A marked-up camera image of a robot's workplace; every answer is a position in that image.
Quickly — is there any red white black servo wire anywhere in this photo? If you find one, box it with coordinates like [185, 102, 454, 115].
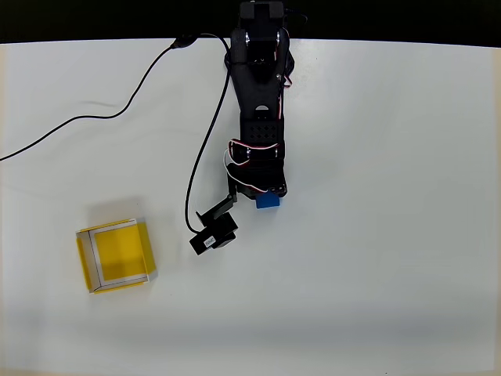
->
[222, 136, 283, 193]
[275, 29, 295, 121]

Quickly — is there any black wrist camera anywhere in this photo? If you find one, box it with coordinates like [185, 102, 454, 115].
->
[189, 214, 239, 256]

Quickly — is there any yellow open box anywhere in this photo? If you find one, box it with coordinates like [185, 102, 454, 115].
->
[74, 218, 158, 295]

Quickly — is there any black camera cable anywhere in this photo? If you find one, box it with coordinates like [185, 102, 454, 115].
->
[0, 33, 232, 236]

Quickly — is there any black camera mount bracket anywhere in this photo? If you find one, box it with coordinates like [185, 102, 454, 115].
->
[195, 172, 240, 228]

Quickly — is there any blue cube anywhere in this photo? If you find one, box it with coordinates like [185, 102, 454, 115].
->
[256, 193, 282, 211]

